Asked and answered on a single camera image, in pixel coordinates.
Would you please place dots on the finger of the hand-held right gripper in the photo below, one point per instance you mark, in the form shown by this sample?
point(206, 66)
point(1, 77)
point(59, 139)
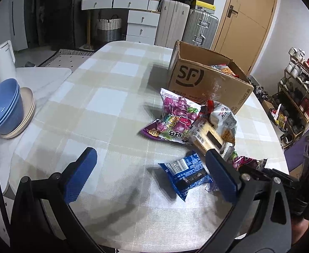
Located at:
point(265, 173)

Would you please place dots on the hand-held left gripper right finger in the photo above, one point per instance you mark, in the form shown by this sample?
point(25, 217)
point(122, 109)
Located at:
point(220, 176)

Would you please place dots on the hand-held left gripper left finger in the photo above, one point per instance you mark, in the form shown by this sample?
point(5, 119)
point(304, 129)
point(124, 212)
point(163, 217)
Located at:
point(82, 175)

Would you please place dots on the purple candy bag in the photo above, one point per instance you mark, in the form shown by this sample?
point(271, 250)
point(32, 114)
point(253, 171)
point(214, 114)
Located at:
point(249, 162)
point(175, 116)

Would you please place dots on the blue cookie packet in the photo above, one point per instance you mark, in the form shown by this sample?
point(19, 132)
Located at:
point(186, 174)

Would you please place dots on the yellow cake packet black label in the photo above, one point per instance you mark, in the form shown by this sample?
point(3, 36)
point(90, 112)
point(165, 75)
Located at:
point(204, 137)

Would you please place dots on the red white noodle snack packet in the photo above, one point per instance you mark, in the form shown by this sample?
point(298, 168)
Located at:
point(227, 121)
point(228, 71)

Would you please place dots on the brown cardboard box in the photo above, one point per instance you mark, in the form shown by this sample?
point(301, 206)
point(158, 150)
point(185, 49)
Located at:
point(191, 84)

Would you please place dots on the tan cardboard box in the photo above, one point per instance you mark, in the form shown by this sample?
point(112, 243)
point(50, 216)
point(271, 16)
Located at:
point(297, 169)

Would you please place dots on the trash bin with white bag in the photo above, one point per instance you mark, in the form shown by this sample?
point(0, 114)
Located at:
point(279, 118)

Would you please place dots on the beige plate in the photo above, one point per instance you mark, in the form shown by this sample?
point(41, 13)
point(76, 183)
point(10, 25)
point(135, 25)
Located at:
point(32, 116)

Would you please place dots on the pile of dark shoes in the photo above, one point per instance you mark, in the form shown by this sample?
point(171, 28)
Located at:
point(260, 93)

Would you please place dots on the blue bowl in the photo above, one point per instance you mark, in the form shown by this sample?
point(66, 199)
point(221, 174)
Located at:
point(22, 113)

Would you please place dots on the beige plates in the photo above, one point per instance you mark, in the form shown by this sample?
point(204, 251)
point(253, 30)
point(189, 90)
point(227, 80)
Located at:
point(29, 102)

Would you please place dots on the rows of sneakers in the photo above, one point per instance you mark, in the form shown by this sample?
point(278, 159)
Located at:
point(307, 92)

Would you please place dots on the black white patterned rug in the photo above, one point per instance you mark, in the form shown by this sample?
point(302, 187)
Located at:
point(64, 58)

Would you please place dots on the pair of grey slippers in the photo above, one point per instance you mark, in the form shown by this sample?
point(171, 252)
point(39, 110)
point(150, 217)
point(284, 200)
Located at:
point(30, 64)

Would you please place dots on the white kettle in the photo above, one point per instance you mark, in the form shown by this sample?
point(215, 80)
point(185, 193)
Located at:
point(4, 60)

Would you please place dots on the wooden stick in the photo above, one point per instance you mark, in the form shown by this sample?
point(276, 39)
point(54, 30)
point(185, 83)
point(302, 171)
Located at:
point(89, 31)

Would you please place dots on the white grey woven basket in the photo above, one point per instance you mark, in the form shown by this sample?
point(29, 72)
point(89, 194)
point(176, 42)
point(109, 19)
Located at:
point(109, 30)

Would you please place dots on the silver suitcase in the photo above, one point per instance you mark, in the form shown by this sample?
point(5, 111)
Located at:
point(200, 30)

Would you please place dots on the wooden door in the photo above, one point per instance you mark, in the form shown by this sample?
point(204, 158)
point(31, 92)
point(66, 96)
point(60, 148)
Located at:
point(249, 18)

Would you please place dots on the beige suitcase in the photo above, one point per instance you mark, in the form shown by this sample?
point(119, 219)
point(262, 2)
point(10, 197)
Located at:
point(171, 23)

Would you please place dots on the black refrigerator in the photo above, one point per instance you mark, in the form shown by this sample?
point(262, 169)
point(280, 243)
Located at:
point(54, 13)

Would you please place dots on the white drawer desk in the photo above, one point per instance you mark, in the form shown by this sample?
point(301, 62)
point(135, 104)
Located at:
point(141, 18)

